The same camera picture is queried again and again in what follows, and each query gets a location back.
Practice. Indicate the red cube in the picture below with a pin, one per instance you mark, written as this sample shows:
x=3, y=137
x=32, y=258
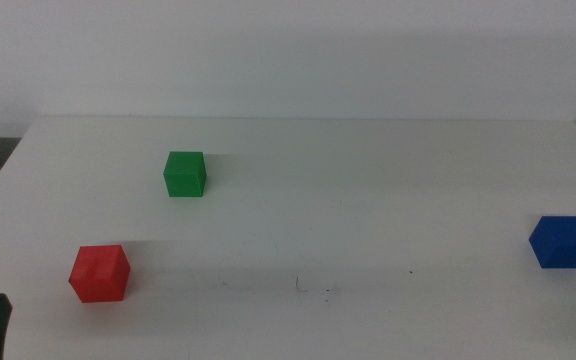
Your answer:
x=99, y=275

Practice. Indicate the blue cube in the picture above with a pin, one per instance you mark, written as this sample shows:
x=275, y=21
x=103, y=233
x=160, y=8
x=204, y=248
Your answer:
x=561, y=243

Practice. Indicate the green cube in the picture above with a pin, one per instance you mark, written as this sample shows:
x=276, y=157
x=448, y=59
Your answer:
x=184, y=175

